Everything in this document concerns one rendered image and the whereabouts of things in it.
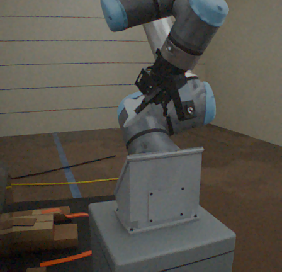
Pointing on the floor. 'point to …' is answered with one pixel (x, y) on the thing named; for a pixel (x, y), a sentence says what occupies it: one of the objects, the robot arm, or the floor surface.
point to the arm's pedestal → (159, 244)
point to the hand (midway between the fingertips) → (146, 123)
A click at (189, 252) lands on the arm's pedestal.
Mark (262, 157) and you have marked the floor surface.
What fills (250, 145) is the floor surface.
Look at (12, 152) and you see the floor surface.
